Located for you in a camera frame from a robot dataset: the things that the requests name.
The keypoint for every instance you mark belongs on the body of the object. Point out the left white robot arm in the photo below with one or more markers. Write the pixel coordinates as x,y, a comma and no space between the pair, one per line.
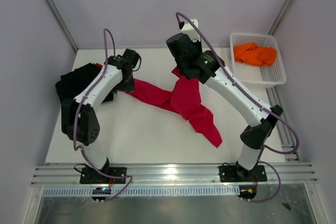
78,115

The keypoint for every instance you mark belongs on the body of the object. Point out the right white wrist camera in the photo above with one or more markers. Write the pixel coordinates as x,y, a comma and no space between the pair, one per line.
186,28

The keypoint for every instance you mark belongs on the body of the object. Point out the aluminium front rail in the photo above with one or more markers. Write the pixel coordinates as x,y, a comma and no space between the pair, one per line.
174,174

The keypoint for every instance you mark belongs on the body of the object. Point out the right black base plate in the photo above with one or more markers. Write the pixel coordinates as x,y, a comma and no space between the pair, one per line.
231,173

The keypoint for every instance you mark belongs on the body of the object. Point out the white perforated plastic basket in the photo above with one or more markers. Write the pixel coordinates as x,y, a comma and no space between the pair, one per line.
257,76

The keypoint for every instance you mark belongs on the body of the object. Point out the left black controller board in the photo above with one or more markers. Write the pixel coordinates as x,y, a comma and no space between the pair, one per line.
101,193

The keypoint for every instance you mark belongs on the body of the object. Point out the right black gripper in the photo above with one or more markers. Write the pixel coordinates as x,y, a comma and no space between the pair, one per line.
198,45

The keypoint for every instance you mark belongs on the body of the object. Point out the magenta t shirt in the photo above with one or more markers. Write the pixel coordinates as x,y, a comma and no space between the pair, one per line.
185,100

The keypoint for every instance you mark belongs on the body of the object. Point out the aluminium side rail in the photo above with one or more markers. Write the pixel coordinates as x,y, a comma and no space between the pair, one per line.
287,139

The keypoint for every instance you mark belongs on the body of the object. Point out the black controller board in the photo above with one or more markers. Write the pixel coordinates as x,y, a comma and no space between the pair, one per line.
247,192
101,193

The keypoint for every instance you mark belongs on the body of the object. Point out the black folded t shirt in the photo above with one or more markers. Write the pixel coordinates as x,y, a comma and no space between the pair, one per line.
73,83

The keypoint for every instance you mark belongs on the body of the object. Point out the red folded t shirt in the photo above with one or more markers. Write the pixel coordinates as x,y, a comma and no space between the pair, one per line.
90,67

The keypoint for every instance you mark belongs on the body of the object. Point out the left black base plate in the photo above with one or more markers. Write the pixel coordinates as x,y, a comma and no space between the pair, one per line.
90,176

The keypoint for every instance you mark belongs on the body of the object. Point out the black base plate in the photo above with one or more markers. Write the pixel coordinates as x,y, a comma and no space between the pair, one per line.
231,173
90,176

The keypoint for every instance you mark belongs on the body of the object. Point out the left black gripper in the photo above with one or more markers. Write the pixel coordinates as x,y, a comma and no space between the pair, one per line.
128,87

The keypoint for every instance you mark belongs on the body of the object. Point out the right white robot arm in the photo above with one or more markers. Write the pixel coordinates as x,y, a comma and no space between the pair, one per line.
209,69

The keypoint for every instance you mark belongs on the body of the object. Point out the orange t shirt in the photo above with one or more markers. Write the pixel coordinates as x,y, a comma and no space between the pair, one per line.
252,54

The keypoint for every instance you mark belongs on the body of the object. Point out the right black controller board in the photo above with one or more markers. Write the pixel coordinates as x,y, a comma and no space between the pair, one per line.
247,192

